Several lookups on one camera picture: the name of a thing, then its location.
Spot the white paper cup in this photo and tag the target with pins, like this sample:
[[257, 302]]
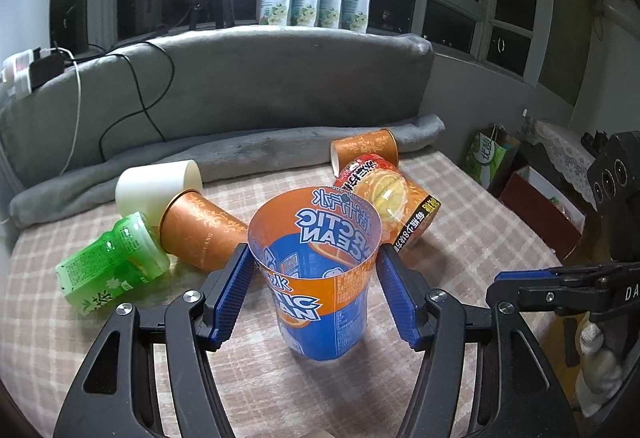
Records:
[[148, 189]]

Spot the black power adapter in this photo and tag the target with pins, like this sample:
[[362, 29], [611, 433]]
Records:
[[46, 66]]

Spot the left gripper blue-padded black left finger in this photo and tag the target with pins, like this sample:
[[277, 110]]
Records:
[[114, 391]]

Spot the red orange plastic cup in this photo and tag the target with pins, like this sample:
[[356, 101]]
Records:
[[405, 208]]

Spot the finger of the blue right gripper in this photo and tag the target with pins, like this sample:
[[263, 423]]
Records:
[[507, 283]]

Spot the grey sofa cushion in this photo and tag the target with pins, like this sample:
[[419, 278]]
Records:
[[210, 83]]

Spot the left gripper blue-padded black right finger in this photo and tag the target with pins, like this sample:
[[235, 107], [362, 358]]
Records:
[[516, 394]]

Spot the blue orange plastic cup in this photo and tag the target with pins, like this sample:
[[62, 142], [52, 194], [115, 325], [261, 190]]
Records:
[[316, 248]]

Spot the white power strip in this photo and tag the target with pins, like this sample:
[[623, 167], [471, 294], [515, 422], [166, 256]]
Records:
[[16, 76]]

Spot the small orange paper cup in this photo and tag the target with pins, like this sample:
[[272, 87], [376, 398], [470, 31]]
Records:
[[346, 150]]

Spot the green paper bag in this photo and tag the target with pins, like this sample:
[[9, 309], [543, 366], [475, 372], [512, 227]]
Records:
[[490, 154]]

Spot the grey gloved hand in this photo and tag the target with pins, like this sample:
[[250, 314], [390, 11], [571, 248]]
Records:
[[600, 375]]

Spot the rolled grey blanket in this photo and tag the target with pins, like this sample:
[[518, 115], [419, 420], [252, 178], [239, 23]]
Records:
[[219, 157]]

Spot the green plastic tea cup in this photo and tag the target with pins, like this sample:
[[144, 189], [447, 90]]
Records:
[[121, 260]]

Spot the red box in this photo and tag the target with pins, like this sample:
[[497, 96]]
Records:
[[545, 210]]

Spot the large orange paper cup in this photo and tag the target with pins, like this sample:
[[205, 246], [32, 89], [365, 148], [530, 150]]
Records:
[[200, 233]]

